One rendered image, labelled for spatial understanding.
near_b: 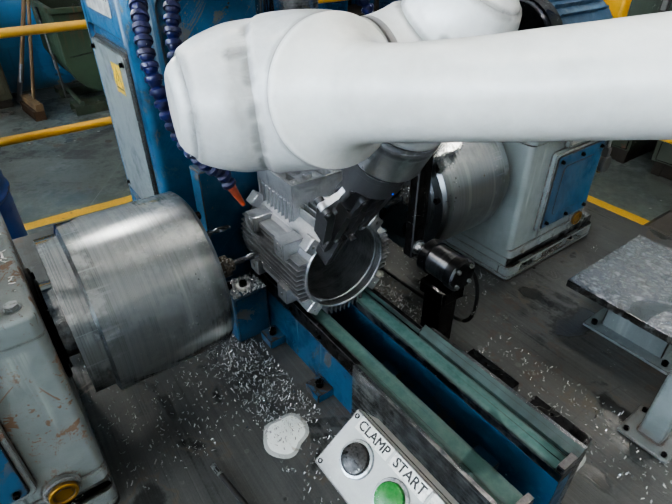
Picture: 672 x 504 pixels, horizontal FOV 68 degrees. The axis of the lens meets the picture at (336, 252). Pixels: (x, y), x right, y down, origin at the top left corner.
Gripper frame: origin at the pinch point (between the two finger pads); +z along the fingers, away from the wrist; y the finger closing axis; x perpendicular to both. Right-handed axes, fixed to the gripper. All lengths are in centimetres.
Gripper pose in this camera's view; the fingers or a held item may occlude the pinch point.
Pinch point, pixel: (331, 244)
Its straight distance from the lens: 72.7
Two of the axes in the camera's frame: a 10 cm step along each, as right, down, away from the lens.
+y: -8.1, 3.4, -4.9
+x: 5.1, 8.1, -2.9
